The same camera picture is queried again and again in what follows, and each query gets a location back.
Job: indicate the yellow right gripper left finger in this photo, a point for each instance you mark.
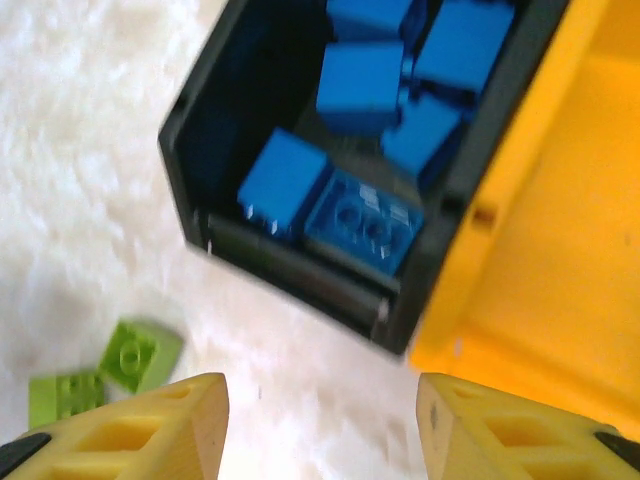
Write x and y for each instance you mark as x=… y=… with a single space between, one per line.
x=125 y=440

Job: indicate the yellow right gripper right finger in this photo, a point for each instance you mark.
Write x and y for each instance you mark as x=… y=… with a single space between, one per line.
x=510 y=440

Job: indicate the green lego brick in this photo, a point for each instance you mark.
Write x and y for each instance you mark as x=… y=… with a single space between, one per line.
x=140 y=355
x=65 y=395

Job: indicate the yellow plastic bin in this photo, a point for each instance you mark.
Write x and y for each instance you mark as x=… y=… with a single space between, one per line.
x=550 y=200

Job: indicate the blue lego brick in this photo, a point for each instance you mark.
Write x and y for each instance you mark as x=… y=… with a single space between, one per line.
x=370 y=15
x=462 y=45
x=282 y=182
x=360 y=87
x=362 y=220
x=420 y=132

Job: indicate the black plastic bin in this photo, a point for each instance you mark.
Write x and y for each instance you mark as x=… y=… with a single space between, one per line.
x=225 y=100

